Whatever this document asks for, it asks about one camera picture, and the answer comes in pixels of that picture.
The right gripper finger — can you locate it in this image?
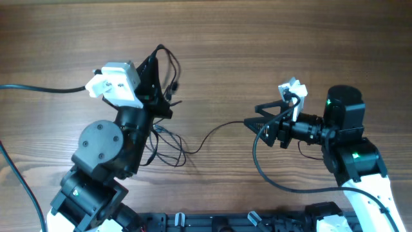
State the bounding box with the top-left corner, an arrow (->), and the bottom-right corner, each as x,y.
243,117 -> 281,147
255,100 -> 290,117

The thick black USB cable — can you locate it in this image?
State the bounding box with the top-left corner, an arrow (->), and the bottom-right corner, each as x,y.
140,44 -> 187,168

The thin black USB cable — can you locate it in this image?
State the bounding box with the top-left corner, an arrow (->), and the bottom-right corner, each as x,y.
185,121 -> 245,155

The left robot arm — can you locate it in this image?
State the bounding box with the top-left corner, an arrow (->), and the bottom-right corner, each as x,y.
45,54 -> 173,231

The right camera cable black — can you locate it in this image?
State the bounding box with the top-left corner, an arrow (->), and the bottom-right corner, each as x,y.
252,92 -> 400,232

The camera cable black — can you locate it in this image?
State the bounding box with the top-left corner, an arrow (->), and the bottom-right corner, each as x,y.
0,83 -> 88,232
252,92 -> 400,232

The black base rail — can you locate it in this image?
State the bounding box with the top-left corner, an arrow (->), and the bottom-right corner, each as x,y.
128,211 -> 355,232

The left camera cable black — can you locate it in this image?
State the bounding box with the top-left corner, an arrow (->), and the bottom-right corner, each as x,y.
0,83 -> 88,232

